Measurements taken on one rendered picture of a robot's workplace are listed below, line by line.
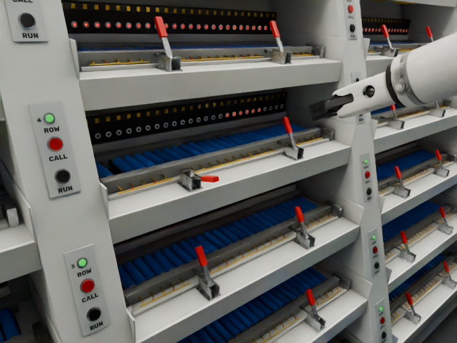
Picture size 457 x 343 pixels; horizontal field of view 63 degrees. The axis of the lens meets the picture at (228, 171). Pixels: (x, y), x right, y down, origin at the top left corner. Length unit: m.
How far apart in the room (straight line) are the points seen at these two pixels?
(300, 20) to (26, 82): 0.69
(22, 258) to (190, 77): 0.36
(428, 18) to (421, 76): 1.02
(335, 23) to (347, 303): 0.68
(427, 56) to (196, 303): 0.53
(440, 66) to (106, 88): 0.46
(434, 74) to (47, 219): 0.56
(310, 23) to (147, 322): 0.76
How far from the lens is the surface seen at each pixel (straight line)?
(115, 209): 0.59
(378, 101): 0.64
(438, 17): 1.61
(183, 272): 0.72
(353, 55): 0.98
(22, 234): 0.57
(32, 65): 0.55
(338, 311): 1.01
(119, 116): 0.74
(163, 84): 0.62
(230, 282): 0.74
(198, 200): 0.64
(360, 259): 1.03
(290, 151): 0.81
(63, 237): 0.55
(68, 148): 0.54
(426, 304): 1.44
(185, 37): 0.86
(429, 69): 0.60
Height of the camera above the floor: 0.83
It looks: 9 degrees down
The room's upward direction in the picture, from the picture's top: 9 degrees counter-clockwise
